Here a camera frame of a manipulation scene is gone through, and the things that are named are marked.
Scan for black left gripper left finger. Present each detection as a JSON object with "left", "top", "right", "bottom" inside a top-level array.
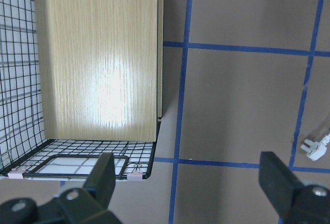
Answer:
[{"left": 1, "top": 153, "right": 121, "bottom": 223}]

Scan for white toaster power cord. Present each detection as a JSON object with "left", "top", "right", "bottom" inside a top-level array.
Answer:
[{"left": 300, "top": 131, "right": 330, "bottom": 161}]

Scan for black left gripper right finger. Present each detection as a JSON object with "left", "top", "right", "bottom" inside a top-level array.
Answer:
[{"left": 259, "top": 151, "right": 329, "bottom": 224}]

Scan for wire basket with wooden shelf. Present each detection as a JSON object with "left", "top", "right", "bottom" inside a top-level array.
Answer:
[{"left": 1, "top": 0, "right": 163, "bottom": 181}]

